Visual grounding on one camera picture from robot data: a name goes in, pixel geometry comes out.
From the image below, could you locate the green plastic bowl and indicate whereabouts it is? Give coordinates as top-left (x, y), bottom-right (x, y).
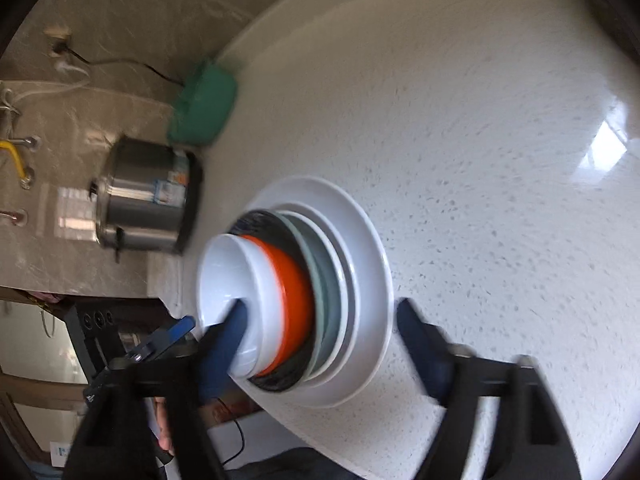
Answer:
top-left (166, 59), bottom-right (238, 147)

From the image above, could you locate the blue patterned bowl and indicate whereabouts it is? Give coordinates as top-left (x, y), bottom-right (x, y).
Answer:
top-left (232, 208), bottom-right (321, 393)

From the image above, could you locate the wall socket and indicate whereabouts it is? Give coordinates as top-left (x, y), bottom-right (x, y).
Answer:
top-left (44, 25), bottom-right (71, 53)

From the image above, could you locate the stainless steel cooker pot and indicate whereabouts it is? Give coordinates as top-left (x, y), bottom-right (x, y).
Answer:
top-left (90, 135), bottom-right (203, 263)

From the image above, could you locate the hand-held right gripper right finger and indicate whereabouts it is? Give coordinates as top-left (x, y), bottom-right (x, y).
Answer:
top-left (396, 297), bottom-right (583, 480)

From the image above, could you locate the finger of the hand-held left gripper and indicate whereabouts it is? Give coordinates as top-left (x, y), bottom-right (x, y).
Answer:
top-left (120, 316), bottom-right (197, 366)

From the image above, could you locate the thin black cable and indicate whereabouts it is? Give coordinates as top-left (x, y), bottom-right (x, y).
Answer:
top-left (220, 400), bottom-right (246, 468)

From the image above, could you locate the orange bowl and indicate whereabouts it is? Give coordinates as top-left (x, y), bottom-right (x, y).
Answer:
top-left (239, 232), bottom-right (316, 376)

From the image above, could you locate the yellow hose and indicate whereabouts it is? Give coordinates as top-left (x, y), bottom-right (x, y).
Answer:
top-left (0, 140), bottom-right (31, 186)

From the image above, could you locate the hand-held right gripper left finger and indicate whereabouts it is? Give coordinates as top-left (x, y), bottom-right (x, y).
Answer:
top-left (70, 300), bottom-right (251, 480)

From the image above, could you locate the teal plate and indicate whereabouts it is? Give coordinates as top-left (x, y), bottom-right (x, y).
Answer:
top-left (282, 212), bottom-right (346, 381)

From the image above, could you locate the black power cord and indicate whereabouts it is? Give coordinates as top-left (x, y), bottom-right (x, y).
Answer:
top-left (55, 45), bottom-right (183, 86)

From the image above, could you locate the white bowl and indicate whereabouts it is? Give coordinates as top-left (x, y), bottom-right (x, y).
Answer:
top-left (196, 232), bottom-right (286, 380)

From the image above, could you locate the white charger cable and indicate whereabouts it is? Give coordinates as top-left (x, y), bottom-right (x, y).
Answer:
top-left (0, 60), bottom-right (91, 103)

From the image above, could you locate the person's left hand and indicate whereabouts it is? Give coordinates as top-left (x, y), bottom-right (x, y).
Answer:
top-left (152, 397), bottom-right (176, 456)

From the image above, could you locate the large white plate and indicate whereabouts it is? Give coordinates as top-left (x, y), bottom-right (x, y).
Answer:
top-left (232, 176), bottom-right (396, 407)

